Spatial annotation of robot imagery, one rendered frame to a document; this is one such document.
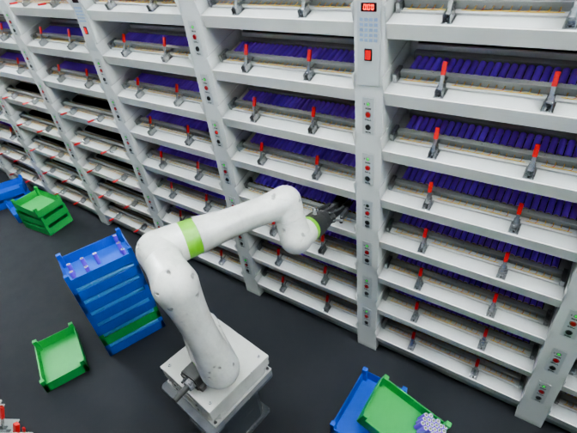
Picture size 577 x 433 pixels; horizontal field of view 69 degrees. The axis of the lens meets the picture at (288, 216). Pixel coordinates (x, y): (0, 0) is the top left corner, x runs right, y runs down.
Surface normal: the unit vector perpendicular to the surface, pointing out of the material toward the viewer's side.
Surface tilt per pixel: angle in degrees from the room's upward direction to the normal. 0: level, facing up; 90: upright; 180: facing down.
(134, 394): 0
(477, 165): 17
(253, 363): 2
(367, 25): 90
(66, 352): 0
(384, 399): 22
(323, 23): 107
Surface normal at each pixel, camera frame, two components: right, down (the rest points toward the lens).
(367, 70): -0.57, 0.54
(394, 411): 0.21, -0.64
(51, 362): -0.11, -0.79
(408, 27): -0.51, 0.75
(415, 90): -0.26, -0.60
